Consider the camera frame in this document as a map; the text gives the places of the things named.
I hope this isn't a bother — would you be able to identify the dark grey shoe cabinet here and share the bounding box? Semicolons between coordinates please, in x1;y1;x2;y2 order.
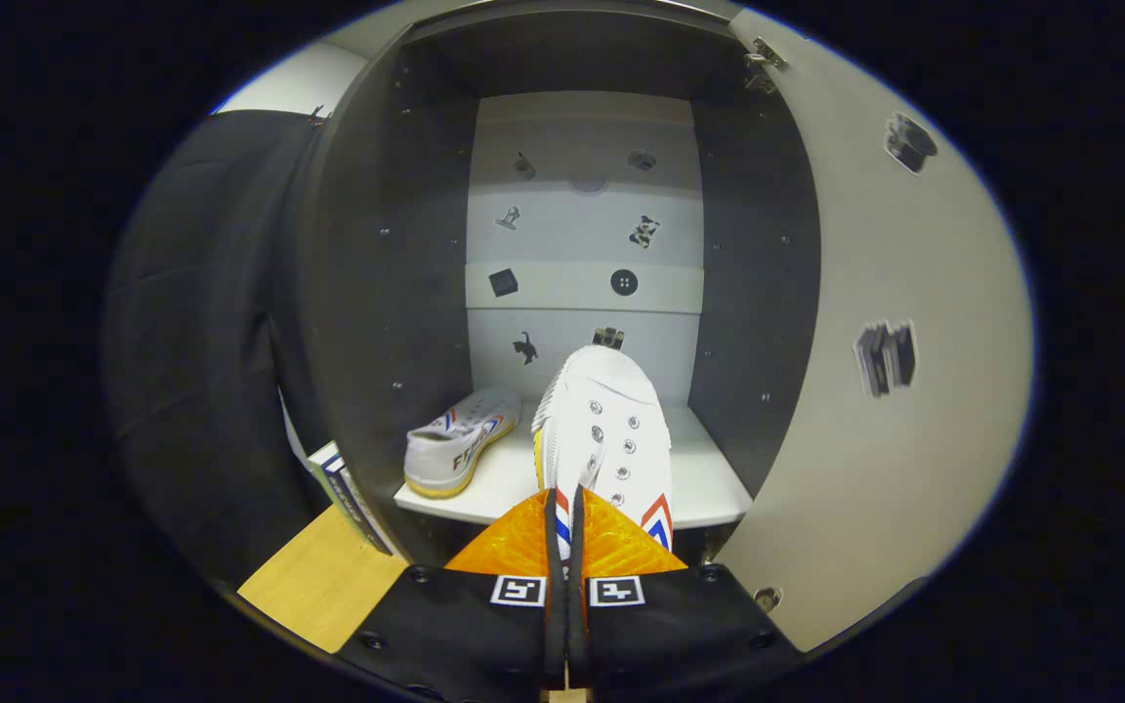
304;0;822;567

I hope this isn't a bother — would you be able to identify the black backdrop cloth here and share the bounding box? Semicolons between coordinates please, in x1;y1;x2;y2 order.
99;107;329;587

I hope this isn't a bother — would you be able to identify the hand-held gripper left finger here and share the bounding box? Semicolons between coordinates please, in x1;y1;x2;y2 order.
338;488;568;703

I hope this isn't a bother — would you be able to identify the green spine book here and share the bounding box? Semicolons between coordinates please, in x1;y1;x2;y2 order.
308;441;368;548

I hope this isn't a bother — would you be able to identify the metal door hinge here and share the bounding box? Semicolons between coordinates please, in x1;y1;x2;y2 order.
744;37;788;94

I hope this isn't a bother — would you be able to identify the dark blue spine book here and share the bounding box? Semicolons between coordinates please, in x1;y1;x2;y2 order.
323;454;383;553

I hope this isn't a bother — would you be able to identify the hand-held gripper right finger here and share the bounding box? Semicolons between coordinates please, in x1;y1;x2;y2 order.
570;485;803;703

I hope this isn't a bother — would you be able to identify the white canvas shoe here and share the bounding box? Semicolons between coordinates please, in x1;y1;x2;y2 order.
530;344;675;562
402;387;522;499

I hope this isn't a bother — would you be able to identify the white cabinet shelf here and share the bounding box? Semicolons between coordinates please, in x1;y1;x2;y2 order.
394;405;754;528

